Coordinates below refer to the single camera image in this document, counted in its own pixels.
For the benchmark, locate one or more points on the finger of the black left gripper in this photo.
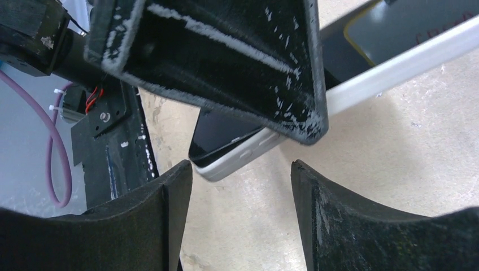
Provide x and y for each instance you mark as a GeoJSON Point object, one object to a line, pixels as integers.
{"type": "Point", "coordinates": [233, 57]}

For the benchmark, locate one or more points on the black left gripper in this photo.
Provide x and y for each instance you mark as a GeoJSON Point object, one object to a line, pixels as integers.
{"type": "Point", "coordinates": [35, 37]}

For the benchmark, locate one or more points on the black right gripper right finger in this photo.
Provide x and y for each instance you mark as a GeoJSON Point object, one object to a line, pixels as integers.
{"type": "Point", "coordinates": [342, 230]}

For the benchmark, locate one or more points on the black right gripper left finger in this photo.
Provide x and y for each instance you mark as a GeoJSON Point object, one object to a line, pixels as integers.
{"type": "Point", "coordinates": [142, 230]}

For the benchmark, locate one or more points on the phone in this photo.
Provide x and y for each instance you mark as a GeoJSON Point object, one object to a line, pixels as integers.
{"type": "Point", "coordinates": [371, 49]}

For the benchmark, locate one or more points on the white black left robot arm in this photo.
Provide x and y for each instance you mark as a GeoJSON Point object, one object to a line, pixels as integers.
{"type": "Point", "coordinates": [75, 63]}

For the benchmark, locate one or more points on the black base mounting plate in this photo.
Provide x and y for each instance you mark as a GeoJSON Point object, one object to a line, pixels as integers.
{"type": "Point", "coordinates": [110, 140]}

